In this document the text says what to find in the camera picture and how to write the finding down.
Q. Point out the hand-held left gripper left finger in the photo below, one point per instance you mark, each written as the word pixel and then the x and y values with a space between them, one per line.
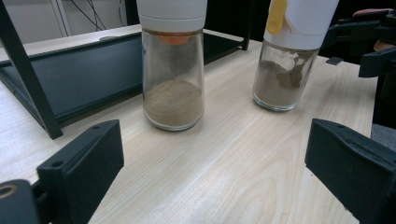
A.
pixel 84 168

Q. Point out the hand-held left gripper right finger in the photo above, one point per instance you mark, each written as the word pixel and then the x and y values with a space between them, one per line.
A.
pixel 355 168

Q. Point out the glass spice jar spouted white cap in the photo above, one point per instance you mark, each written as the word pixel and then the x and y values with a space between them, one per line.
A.
pixel 280 90

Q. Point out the black metal two-tier shelf rack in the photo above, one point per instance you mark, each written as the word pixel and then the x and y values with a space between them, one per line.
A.
pixel 77 77

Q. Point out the white upright post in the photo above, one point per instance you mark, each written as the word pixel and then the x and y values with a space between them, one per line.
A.
pixel 61 17

